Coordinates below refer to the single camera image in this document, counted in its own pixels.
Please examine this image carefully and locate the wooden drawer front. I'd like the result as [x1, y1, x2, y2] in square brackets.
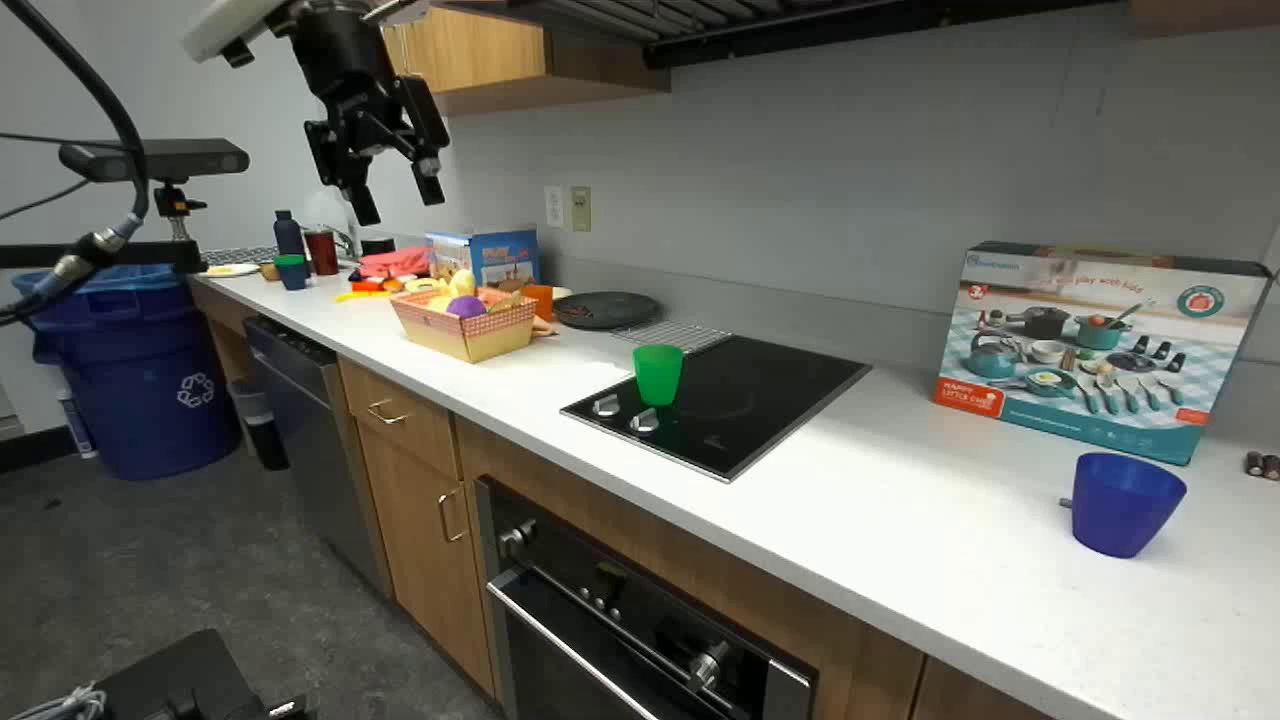
[336, 355, 464, 481]

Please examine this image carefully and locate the green plastic cup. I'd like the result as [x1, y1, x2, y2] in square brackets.
[628, 340, 687, 409]

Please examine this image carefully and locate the narrow wooden cabinet door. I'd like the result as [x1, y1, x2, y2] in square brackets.
[912, 654, 1056, 720]

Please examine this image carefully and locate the black built-in oven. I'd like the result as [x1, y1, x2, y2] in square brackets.
[477, 474, 816, 720]

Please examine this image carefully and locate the black glass cooktop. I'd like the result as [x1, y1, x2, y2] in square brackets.
[561, 330, 871, 484]

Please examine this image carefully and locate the red toy piece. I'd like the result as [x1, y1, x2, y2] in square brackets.
[351, 243, 435, 291]

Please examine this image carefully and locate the toy cookware set box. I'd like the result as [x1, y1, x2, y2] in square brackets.
[933, 240, 1277, 468]

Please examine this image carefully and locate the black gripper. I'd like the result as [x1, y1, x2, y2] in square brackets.
[299, 75, 458, 228]

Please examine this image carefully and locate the black round plate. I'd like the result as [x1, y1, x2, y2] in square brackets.
[554, 287, 667, 334]

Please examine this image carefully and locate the blue plastic cup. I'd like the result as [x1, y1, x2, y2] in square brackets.
[1067, 449, 1191, 561]

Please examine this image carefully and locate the wooden tray with items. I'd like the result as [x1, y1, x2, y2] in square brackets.
[388, 278, 540, 369]

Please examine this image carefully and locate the wooden upper cabinet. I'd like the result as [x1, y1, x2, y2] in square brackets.
[377, 2, 671, 114]

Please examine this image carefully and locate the small dark container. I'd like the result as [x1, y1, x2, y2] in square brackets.
[234, 378, 293, 471]

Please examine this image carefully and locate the stainless dishwasher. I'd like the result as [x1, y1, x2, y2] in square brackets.
[241, 312, 393, 592]

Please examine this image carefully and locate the blue cardboard box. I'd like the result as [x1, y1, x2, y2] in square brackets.
[430, 228, 544, 291]

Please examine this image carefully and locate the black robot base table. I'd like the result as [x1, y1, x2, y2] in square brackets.
[94, 626, 311, 720]

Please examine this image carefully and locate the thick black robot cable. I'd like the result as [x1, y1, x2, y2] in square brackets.
[0, 0, 154, 328]

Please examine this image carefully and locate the dark red cup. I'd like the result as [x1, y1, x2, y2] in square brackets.
[306, 228, 343, 278]

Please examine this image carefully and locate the blue recycling bin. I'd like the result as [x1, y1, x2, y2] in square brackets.
[11, 260, 248, 484]

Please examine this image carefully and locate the black camera boom stand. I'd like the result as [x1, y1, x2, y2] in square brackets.
[0, 180, 214, 271]

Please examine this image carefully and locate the black stereo camera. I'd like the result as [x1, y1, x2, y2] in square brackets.
[55, 135, 253, 182]

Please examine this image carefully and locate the dark blue bottle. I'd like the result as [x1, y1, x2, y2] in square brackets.
[271, 207, 307, 260]

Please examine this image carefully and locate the black range hood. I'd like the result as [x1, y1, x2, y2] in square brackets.
[534, 0, 1112, 71]

